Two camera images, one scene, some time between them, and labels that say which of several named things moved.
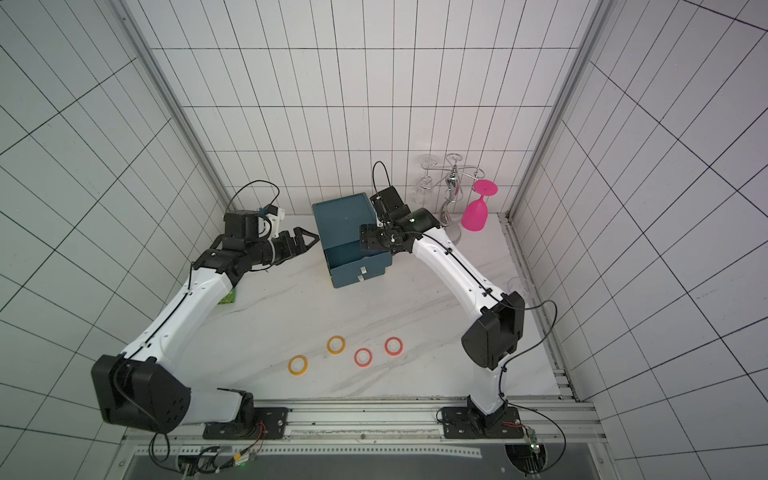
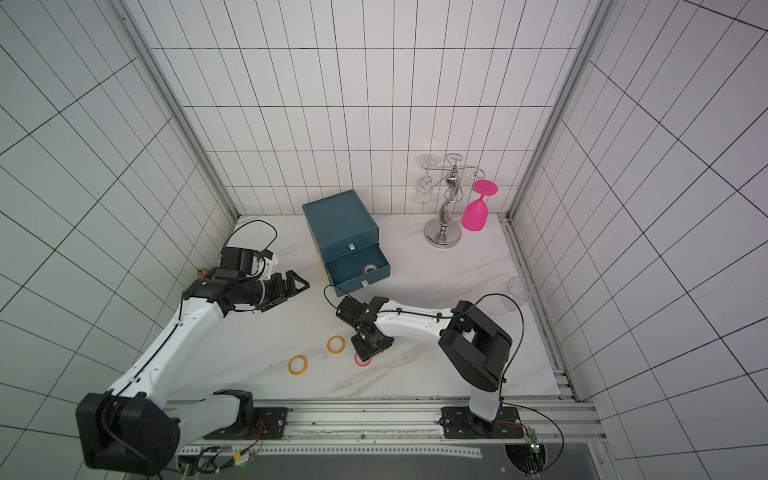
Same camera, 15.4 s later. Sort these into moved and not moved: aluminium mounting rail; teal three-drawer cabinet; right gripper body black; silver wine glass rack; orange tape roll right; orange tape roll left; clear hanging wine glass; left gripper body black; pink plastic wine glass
Moved: right gripper body black; left gripper body black
Not moved: clear hanging wine glass; silver wine glass rack; aluminium mounting rail; teal three-drawer cabinet; orange tape roll left; pink plastic wine glass; orange tape roll right
